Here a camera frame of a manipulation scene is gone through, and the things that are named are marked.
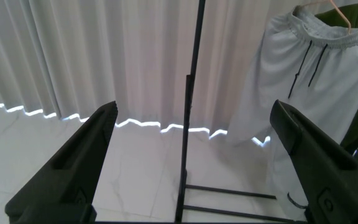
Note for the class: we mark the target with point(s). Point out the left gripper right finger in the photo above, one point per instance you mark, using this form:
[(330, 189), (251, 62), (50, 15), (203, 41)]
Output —
[(331, 174)]

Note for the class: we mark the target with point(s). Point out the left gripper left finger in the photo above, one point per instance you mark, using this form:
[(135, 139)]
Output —
[(70, 174)]

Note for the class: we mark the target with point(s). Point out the pale grey shorts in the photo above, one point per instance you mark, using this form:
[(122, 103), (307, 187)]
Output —
[(322, 77)]

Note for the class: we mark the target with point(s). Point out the pink clothes hanger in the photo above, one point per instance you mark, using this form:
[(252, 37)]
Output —
[(342, 14)]

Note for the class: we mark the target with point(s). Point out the black clothes rack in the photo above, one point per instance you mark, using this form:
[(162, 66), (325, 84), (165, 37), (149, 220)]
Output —
[(186, 124)]

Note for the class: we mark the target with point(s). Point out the white curtain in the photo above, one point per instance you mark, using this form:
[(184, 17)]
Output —
[(104, 46)]

